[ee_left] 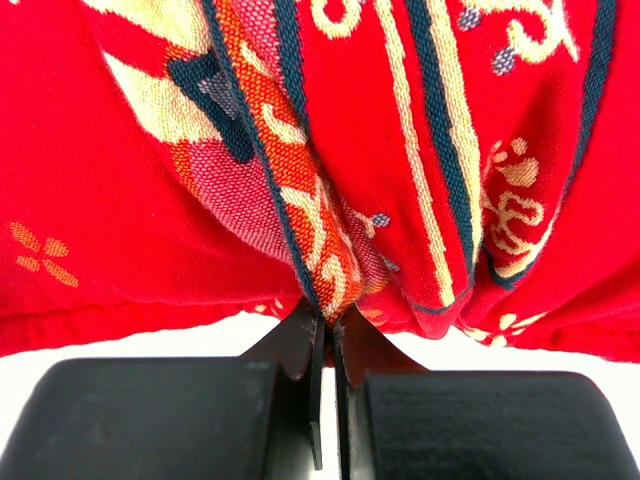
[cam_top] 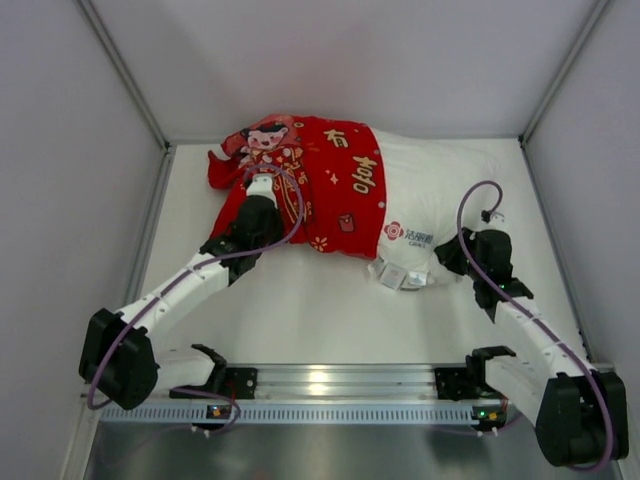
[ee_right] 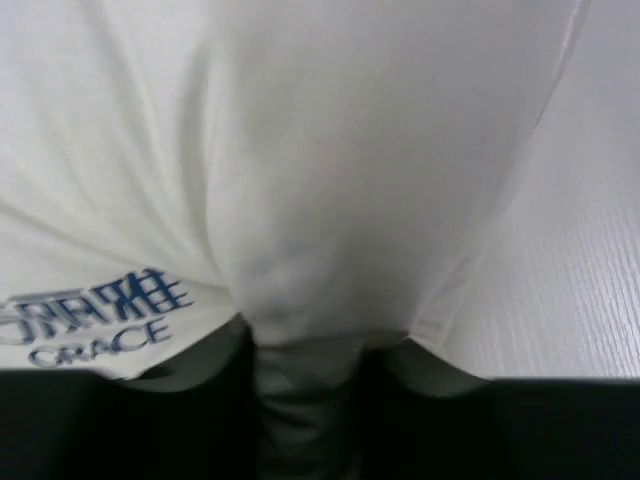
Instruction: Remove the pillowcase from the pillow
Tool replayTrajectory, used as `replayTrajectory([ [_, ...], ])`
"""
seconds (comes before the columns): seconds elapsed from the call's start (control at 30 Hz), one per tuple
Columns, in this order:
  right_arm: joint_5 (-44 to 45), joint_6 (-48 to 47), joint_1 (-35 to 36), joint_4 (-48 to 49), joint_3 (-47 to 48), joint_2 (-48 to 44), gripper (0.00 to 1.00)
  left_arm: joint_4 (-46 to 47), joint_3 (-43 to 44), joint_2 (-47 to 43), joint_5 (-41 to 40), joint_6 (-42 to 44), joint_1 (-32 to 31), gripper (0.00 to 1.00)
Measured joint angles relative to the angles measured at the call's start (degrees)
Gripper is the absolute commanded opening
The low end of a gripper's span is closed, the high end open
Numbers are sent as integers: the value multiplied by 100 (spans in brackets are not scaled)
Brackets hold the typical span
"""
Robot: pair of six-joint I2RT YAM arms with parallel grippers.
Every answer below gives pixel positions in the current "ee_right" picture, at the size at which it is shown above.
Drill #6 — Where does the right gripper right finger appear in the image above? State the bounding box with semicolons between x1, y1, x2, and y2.
358;340;639;479

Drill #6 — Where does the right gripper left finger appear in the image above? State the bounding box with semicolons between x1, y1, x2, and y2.
1;319;256;479

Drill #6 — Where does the white pillow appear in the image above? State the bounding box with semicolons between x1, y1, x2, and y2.
1;1;588;479

